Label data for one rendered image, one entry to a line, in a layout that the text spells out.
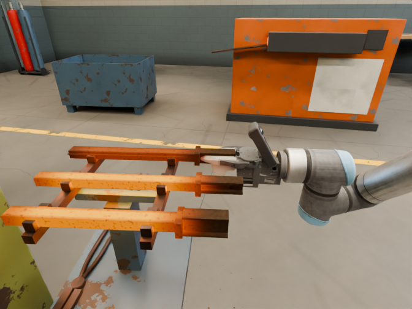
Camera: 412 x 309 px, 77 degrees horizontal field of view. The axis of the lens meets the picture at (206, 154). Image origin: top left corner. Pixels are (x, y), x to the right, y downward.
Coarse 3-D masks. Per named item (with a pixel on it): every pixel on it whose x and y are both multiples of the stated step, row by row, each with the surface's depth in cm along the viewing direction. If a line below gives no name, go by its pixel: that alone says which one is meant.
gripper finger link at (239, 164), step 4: (220, 160) 63; (224, 160) 63; (228, 160) 63; (232, 160) 63; (236, 160) 64; (240, 160) 63; (220, 164) 64; (224, 164) 64; (228, 164) 63; (232, 164) 62; (236, 164) 62; (240, 164) 62; (244, 164) 62; (248, 164) 62; (240, 168) 63
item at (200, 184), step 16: (48, 176) 57; (64, 176) 57; (80, 176) 57; (96, 176) 57; (112, 176) 57; (128, 176) 57; (144, 176) 57; (160, 176) 57; (176, 176) 57; (192, 176) 57; (208, 176) 57; (224, 176) 57; (208, 192) 56; (224, 192) 56; (240, 192) 55
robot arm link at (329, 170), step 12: (312, 156) 63; (324, 156) 63; (336, 156) 63; (348, 156) 63; (312, 168) 62; (324, 168) 62; (336, 168) 62; (348, 168) 62; (312, 180) 63; (324, 180) 63; (336, 180) 63; (348, 180) 62; (324, 192) 65; (336, 192) 65
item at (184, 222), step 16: (16, 208) 48; (32, 208) 48; (48, 208) 48; (64, 208) 48; (80, 208) 48; (192, 208) 46; (16, 224) 47; (48, 224) 46; (64, 224) 46; (80, 224) 46; (96, 224) 46; (112, 224) 46; (128, 224) 45; (144, 224) 45; (160, 224) 45; (176, 224) 44; (192, 224) 46; (208, 224) 45; (224, 224) 45
